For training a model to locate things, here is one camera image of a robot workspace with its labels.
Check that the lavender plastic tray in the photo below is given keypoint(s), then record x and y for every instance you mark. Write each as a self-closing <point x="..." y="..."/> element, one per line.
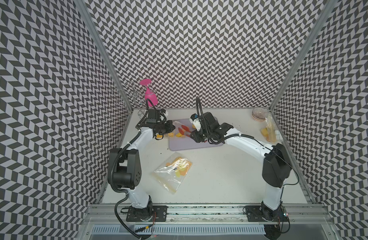
<point x="186" y="143"/>

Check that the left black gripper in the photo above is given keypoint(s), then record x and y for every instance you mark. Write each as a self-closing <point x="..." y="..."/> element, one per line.
<point x="169" y="124"/>

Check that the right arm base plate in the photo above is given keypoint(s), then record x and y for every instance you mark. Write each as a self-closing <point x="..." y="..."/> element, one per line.
<point x="258" y="213"/>

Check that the pink plastic wine glass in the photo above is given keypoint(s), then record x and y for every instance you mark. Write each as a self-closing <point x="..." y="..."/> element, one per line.
<point x="149" y="94"/>

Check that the small pink stacked bowls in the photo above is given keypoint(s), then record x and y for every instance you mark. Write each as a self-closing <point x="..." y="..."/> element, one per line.
<point x="259" y="114"/>

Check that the metal wire glass rack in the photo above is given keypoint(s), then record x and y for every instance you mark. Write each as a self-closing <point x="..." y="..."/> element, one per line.
<point x="135" y="98"/>

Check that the clear resealable bag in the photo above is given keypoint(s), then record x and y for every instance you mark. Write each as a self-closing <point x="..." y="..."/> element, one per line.
<point x="174" y="134"/>
<point x="271" y="131"/>

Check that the red metal tongs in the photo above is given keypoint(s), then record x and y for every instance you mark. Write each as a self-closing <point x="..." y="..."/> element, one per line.
<point x="184" y="131"/>

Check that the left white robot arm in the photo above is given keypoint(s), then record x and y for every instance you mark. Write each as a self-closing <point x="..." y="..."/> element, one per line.
<point x="125" y="169"/>

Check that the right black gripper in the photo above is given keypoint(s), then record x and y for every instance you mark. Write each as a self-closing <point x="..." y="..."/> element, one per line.
<point x="196" y="136"/>

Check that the aluminium mounting rail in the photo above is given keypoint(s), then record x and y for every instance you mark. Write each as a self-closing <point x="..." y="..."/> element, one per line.
<point x="217" y="214"/>

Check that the clear bag with cookies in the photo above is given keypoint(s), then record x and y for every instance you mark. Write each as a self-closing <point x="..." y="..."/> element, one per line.
<point x="172" y="172"/>

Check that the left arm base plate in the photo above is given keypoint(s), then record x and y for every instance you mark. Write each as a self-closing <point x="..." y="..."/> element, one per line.
<point x="149" y="214"/>

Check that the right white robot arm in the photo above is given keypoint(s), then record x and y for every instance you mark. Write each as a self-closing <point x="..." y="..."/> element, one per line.
<point x="276" y="163"/>

